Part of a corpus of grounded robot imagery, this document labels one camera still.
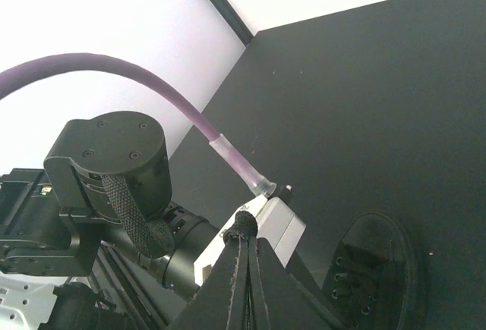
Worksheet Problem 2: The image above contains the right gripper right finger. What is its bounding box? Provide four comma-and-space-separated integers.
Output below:
247, 238, 345, 329

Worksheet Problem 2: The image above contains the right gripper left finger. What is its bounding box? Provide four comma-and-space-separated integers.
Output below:
169, 238, 247, 329

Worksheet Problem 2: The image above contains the black sneaker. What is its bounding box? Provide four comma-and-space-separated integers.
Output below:
321, 212, 426, 329

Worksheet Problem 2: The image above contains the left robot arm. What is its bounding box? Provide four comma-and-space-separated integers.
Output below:
1, 112, 216, 329

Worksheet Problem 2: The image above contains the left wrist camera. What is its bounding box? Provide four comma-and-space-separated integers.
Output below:
194, 185, 306, 286

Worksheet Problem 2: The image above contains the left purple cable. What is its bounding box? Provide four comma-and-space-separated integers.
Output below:
0, 52, 278, 198

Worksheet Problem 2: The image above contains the left frame post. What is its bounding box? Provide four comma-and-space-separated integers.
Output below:
209, 0, 254, 46

